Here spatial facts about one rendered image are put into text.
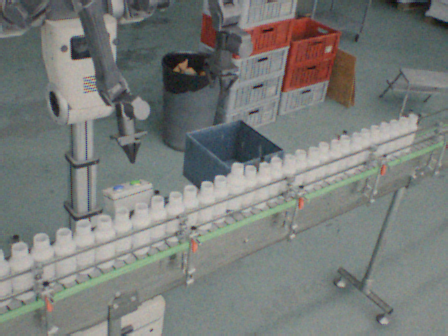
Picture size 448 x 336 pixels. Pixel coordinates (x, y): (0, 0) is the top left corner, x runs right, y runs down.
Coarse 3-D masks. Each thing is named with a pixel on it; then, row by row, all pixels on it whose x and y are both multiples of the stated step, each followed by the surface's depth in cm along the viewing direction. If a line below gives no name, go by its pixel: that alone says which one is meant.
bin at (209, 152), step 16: (208, 128) 250; (224, 128) 257; (240, 128) 262; (192, 144) 242; (208, 144) 255; (224, 144) 262; (240, 144) 265; (256, 144) 255; (272, 144) 246; (192, 160) 245; (208, 160) 235; (224, 160) 268; (240, 160) 268; (192, 176) 249; (208, 176) 238; (224, 176) 228
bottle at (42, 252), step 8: (40, 240) 148; (48, 240) 146; (32, 248) 148; (40, 248) 145; (48, 248) 147; (32, 256) 146; (40, 256) 146; (48, 256) 146; (48, 272) 149; (48, 280) 150
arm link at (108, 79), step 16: (64, 0) 137; (96, 0) 140; (80, 16) 144; (96, 16) 143; (96, 32) 146; (96, 48) 151; (96, 64) 158; (112, 64) 158; (96, 80) 163; (112, 80) 162; (112, 96) 166
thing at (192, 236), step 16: (256, 160) 206; (368, 160) 223; (384, 160) 216; (432, 160) 252; (288, 176) 193; (432, 176) 253; (288, 192) 197; (304, 192) 191; (16, 240) 153; (192, 240) 166; (288, 240) 202; (192, 256) 171; (32, 272) 143; (192, 272) 174; (48, 288) 140; (48, 304) 141; (48, 320) 146
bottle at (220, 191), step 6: (216, 180) 177; (222, 180) 180; (216, 186) 178; (222, 186) 178; (216, 192) 179; (222, 192) 179; (216, 198) 179; (222, 198) 179; (222, 204) 181; (216, 210) 182; (222, 210) 182; (216, 216) 183; (216, 222) 185
